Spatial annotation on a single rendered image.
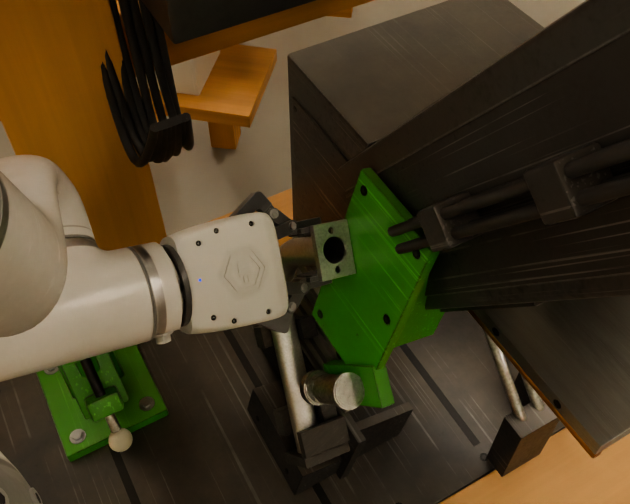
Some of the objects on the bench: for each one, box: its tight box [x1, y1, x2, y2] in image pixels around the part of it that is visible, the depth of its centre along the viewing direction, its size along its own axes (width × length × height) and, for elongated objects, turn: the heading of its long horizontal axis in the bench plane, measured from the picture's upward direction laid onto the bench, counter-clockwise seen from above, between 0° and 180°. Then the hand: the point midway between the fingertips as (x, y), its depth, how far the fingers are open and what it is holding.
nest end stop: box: [285, 442, 350, 469], centre depth 84 cm, size 4×7×6 cm, turn 119°
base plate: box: [0, 294, 630, 504], centre depth 100 cm, size 42×110×2 cm, turn 119°
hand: (314, 252), depth 72 cm, fingers open, 4 cm apart
